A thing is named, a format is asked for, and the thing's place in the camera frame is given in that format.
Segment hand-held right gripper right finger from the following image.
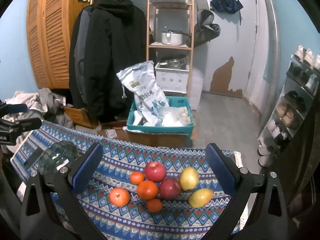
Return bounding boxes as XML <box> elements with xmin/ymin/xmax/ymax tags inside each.
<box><xmin>200</xmin><ymin>142</ymin><xmax>288</xmax><ymax>240</ymax></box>

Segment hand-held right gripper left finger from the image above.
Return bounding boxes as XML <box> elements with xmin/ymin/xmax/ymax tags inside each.
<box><xmin>20</xmin><ymin>142</ymin><xmax>106</xmax><ymax>240</ymax></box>

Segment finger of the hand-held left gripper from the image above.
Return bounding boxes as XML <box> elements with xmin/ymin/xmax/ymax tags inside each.
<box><xmin>0</xmin><ymin>117</ymin><xmax>43</xmax><ymax>132</ymax></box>
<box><xmin>0</xmin><ymin>103</ymin><xmax>28</xmax><ymax>114</ymax></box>

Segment dark red apple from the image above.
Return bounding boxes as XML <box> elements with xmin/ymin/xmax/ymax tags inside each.
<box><xmin>160</xmin><ymin>177</ymin><xmax>182</xmax><ymax>200</ymax></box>

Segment large orange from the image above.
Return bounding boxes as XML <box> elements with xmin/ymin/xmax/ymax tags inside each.
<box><xmin>137</xmin><ymin>180</ymin><xmax>159</xmax><ymax>200</ymax></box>

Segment pile of grey clothes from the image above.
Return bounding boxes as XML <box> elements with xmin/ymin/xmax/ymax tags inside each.
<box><xmin>5</xmin><ymin>87</ymin><xmax>75</xmax><ymax>130</ymax></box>

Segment clear glass bowl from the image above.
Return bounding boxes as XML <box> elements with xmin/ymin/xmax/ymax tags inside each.
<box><xmin>37</xmin><ymin>141</ymin><xmax>79</xmax><ymax>174</ymax></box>

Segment yellow mango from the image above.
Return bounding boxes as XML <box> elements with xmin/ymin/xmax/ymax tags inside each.
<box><xmin>188</xmin><ymin>188</ymin><xmax>215</xmax><ymax>208</ymax></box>

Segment orange with green stem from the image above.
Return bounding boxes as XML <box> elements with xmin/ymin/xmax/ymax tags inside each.
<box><xmin>109</xmin><ymin>188</ymin><xmax>131</xmax><ymax>207</ymax></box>

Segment grey shoes pair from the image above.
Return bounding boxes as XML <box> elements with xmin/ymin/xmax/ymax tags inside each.
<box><xmin>257</xmin><ymin>145</ymin><xmax>278</xmax><ymax>167</ymax></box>

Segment wooden drawer box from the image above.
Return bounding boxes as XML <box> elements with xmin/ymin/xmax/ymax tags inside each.
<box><xmin>64</xmin><ymin>106</ymin><xmax>99</xmax><ymax>129</ymax></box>

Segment small tangerine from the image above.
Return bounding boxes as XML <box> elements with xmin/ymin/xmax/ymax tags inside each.
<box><xmin>147</xmin><ymin>199</ymin><xmax>163</xmax><ymax>213</ymax></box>
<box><xmin>130</xmin><ymin>172</ymin><xmax>145</xmax><ymax>185</ymax></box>

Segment bright red apple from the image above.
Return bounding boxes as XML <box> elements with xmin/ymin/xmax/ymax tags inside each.
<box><xmin>144</xmin><ymin>162</ymin><xmax>167</xmax><ymax>182</ymax></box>

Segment clear plastic bags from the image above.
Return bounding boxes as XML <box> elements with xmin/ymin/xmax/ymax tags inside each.
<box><xmin>160</xmin><ymin>106</ymin><xmax>194</xmax><ymax>127</ymax></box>

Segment brown cardboard box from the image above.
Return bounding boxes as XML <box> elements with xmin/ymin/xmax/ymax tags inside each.
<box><xmin>97</xmin><ymin>126</ymin><xmax>193</xmax><ymax>148</ymax></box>

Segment white and black shoes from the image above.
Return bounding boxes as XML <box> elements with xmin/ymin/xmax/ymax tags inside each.
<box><xmin>266</xmin><ymin>120</ymin><xmax>290</xmax><ymax>143</ymax></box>

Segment teal plastic basket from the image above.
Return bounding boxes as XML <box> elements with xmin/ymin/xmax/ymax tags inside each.
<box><xmin>126</xmin><ymin>96</ymin><xmax>195</xmax><ymax>140</ymax></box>

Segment patterned blue tablecloth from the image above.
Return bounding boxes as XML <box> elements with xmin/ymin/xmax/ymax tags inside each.
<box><xmin>10</xmin><ymin>121</ymin><xmax>244</xmax><ymax>240</ymax></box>

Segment white stacked drawers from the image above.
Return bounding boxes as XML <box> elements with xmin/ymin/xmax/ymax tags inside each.
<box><xmin>187</xmin><ymin>67</ymin><xmax>203</xmax><ymax>110</ymax></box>

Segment wooden louvre wardrobe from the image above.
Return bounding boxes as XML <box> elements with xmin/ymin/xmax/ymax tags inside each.
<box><xmin>26</xmin><ymin>0</ymin><xmax>93</xmax><ymax>89</ymax></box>

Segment beige shoes pair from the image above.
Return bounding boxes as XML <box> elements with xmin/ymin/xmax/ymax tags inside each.
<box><xmin>276</xmin><ymin>104</ymin><xmax>302</xmax><ymax>128</ymax></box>

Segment white printed rice bag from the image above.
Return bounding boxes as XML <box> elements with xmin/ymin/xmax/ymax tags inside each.
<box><xmin>116</xmin><ymin>60</ymin><xmax>169</xmax><ymax>127</ymax></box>

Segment white plastic crate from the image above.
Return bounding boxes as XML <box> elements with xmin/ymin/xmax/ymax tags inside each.
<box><xmin>154</xmin><ymin>62</ymin><xmax>190</xmax><ymax>93</ymax></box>

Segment black shoes pair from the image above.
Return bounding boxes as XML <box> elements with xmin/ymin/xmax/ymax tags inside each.
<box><xmin>284</xmin><ymin>91</ymin><xmax>306</xmax><ymax>113</ymax></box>

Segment black hooded jacket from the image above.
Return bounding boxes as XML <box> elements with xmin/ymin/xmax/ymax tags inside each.
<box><xmin>68</xmin><ymin>0</ymin><xmax>148</xmax><ymax>123</ymax></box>

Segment metal shoe rack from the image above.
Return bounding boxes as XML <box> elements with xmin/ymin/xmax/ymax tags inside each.
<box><xmin>257</xmin><ymin>54</ymin><xmax>320</xmax><ymax>155</ymax></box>

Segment steel pot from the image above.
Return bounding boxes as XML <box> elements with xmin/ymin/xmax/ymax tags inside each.
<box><xmin>160</xmin><ymin>54</ymin><xmax>187</xmax><ymax>68</ymax></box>

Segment white door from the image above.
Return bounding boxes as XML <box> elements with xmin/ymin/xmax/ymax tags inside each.
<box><xmin>244</xmin><ymin>0</ymin><xmax>278</xmax><ymax>128</ymax></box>

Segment white cooking pot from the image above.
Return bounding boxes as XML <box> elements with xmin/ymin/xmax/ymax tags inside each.
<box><xmin>161</xmin><ymin>30</ymin><xmax>191</xmax><ymax>46</ymax></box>

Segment grey hanging backpack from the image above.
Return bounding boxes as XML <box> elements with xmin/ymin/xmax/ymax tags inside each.
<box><xmin>194</xmin><ymin>9</ymin><xmax>221</xmax><ymax>47</ymax></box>

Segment white sneakers pair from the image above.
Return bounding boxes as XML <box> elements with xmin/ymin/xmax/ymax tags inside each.
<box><xmin>294</xmin><ymin>45</ymin><xmax>320</xmax><ymax>70</ymax></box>

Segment wooden shelf unit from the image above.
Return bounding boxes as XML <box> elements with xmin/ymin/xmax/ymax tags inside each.
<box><xmin>146</xmin><ymin>0</ymin><xmax>195</xmax><ymax>98</ymax></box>

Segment dark blue umbrella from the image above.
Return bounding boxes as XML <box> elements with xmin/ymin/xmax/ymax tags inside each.
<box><xmin>210</xmin><ymin>0</ymin><xmax>244</xmax><ymax>25</ymax></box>

